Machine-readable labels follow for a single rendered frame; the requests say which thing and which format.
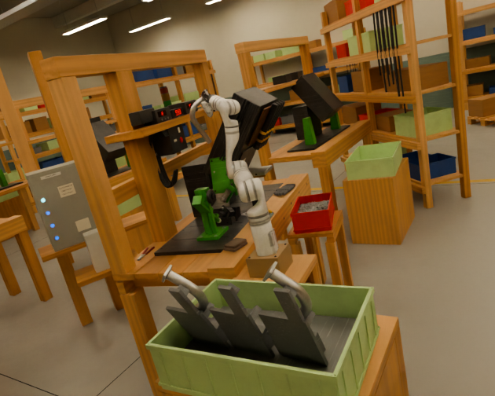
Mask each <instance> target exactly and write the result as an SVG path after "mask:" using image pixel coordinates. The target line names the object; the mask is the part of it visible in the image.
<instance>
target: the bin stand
mask: <svg viewBox="0 0 495 396"><path fill-rule="evenodd" d="M293 230H294V227H293V226H292V228H291V230H290V231H289V233H288V235H287V237H288V243H289V244H290V246H291V253H292V254H293V255H303V250H302V246H301V242H300V240H299V241H298V239H299V238H304V240H305V245H306V252H307V254H308V255H314V254H315V255H317V251H316V247H315V243H314V237H327V240H326V242H325V246H326V251H327V255H328V263H329V268H330V272H331V277H332V285H343V282H344V285H346V286H354V282H353V277H352V273H351V268H350V259H349V254H348V249H347V240H346V235H345V230H344V225H343V210H338V211H335V213H334V218H333V223H332V230H328V231H320V232H313V233H300V234H295V232H293ZM336 241H337V246H338V251H339V256H338V251H337V246H336ZM339 259H340V264H341V269H342V273H343V277H342V274H341V269H340V264H339ZM317 271H318V276H319V280H320V284H322V279H321V272H320V267H319V263H318V259H317Z"/></svg>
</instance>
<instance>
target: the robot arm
mask: <svg viewBox="0 0 495 396"><path fill-rule="evenodd" d="M200 96H201V97H203V98H204V99H205V100H206V101H202V102H201V105H202V107H203V110H204V111H205V112H206V114H207V116H208V117H212V116H213V111H214V112H215V111H219V112H220V114H221V117H222V120H223V123H224V126H225V142H226V146H225V160H226V173H227V176H228V178H229V179H233V181H234V184H235V186H236V188H237V192H238V196H239V198H240V200H241V201H242V202H244V203H248V202H251V201H254V200H258V202H257V203H256V205H255V206H253V207H251V208H250V209H249V210H248V211H247V218H248V221H249V225H250V228H251V233H252V236H253V240H254V243H255V249H256V251H257V255H258V256H268V255H272V254H276V253H277V250H278V248H279V247H278V243H277V238H276V234H275V231H274V228H273V227H272V224H271V221H270V215H269V212H268V208H267V205H266V198H265V193H264V189H263V185H262V181H261V180H260V178H253V175H252V174H251V172H250V171H249V170H248V165H247V163H246V162H245V161H243V160H237V161H232V155H233V151H234V149H235V147H236V145H237V142H238V141H239V136H240V135H239V126H238V122H237V120H235V119H230V118H229V116H231V115H236V114H237V113H239V111H240V104H239V102H238V101H236V100H233V99H225V98H222V97H220V96H218V95H215V94H212V95H210V94H209V93H208V92H207V89H206V90H204V91H203V92H202V94H201V95H200Z"/></svg>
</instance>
